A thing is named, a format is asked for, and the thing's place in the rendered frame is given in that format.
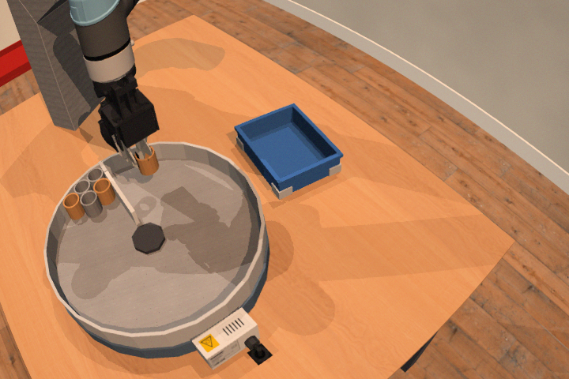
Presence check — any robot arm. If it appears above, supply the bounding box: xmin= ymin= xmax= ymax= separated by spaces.
xmin=69 ymin=0 xmax=140 ymax=83

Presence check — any bronze bushing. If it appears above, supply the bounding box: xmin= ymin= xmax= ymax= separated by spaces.
xmin=93 ymin=178 xmax=115 ymax=205
xmin=134 ymin=146 xmax=159 ymax=176
xmin=63 ymin=193 xmax=85 ymax=220

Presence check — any grey metal sleeve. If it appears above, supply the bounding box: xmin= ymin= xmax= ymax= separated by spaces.
xmin=87 ymin=167 xmax=105 ymax=191
xmin=80 ymin=190 xmax=103 ymax=218
xmin=73 ymin=179 xmax=93 ymax=198

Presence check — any grey round turntable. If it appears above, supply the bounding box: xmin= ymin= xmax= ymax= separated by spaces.
xmin=43 ymin=141 xmax=273 ymax=370

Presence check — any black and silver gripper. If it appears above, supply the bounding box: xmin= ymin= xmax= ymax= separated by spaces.
xmin=92 ymin=63 xmax=160 ymax=168

